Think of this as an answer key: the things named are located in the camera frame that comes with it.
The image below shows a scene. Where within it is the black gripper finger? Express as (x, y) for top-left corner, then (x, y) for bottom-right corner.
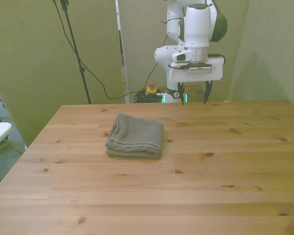
(203, 80), (214, 105)
(177, 82), (185, 106)

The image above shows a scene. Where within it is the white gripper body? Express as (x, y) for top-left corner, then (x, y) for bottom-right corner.
(168, 56), (224, 83)

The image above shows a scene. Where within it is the grey towel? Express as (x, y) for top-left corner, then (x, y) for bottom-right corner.
(104, 112), (165, 160)

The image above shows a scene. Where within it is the yellow emergency stop button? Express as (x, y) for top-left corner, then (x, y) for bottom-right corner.
(145, 82), (158, 96)

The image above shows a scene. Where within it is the white vertical panel strip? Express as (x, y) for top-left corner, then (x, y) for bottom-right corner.
(115, 0), (131, 104)

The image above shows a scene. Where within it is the black tripod stand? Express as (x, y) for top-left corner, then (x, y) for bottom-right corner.
(52, 0), (93, 105)

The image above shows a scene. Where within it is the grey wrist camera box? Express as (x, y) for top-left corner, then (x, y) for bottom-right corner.
(185, 63), (213, 74)

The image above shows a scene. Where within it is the green coiled cable bundle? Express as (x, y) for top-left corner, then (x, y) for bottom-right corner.
(133, 90), (163, 104)

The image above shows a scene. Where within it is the black hanging cable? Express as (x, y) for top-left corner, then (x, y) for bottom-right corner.
(53, 0), (160, 100)

